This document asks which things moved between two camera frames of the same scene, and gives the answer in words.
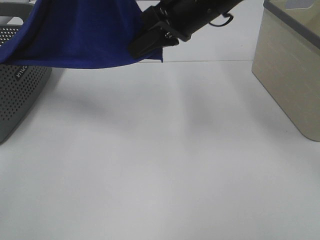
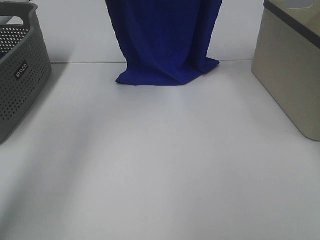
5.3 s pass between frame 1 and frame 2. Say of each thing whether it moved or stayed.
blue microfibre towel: moved
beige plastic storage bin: stayed
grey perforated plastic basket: stayed
